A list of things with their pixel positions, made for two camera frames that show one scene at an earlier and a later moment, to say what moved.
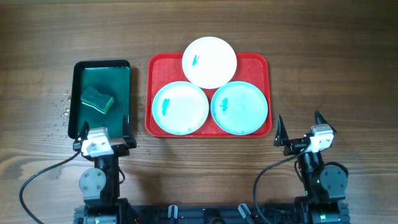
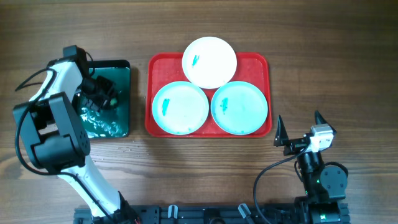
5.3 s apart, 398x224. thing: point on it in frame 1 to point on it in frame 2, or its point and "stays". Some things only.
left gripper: (121, 149) to (110, 94)
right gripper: (280, 140) stays
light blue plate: (239, 107) stays
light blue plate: (180, 107) stays
